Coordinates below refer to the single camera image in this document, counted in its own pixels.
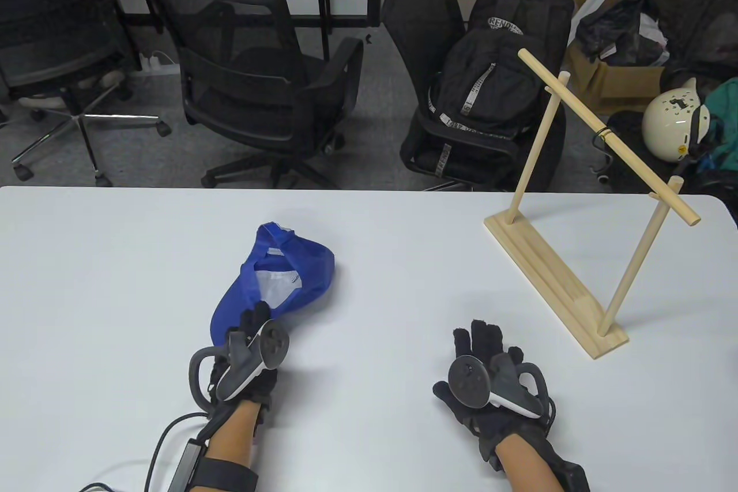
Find cardboard box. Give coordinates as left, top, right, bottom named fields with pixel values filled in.
left=567, top=0, right=667, bottom=115

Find white helmet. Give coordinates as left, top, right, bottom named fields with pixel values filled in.
left=642, top=77, right=714, bottom=163

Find blue baseball cap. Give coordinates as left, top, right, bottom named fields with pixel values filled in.
left=210, top=221, right=336, bottom=347

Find person's left hand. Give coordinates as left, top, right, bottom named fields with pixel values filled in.
left=205, top=302, right=280, bottom=419

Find black mesh office chair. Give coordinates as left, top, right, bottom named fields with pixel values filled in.
left=125, top=0, right=366, bottom=190
left=0, top=0, right=172, bottom=187
left=380, top=0, right=569, bottom=193

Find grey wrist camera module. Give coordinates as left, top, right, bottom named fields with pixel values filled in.
left=168, top=438, right=204, bottom=492

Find person's right forearm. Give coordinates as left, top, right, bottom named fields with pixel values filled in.
left=495, top=435, right=564, bottom=492

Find person's left forearm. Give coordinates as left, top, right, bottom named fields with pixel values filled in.
left=196, top=399, right=261, bottom=492

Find person's right hand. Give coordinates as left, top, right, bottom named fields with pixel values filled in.
left=433, top=319, right=558, bottom=465

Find black cable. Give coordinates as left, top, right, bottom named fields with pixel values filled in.
left=80, top=411, right=209, bottom=492

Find black plastic bag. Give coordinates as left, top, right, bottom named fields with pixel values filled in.
left=576, top=0, right=670, bottom=67

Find teal bag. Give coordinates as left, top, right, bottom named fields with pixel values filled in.
left=694, top=76, right=738, bottom=172

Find white power strip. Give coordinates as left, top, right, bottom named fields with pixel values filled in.
left=139, top=50, right=180, bottom=73

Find black metal hook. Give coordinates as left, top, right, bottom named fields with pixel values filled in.
left=592, top=127, right=616, bottom=185

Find wooden hanging rack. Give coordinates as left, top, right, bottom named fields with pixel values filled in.
left=483, top=48, right=702, bottom=362

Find black wrist strap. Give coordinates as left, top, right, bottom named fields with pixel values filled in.
left=195, top=456, right=259, bottom=492

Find black wrist device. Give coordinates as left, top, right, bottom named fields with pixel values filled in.
left=555, top=456, right=592, bottom=492

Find grey black hand controller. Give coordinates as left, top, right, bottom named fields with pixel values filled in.
left=448, top=354, right=552, bottom=419
left=189, top=321, right=291, bottom=404

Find black backpack with white straps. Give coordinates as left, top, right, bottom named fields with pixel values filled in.
left=404, top=0, right=577, bottom=184

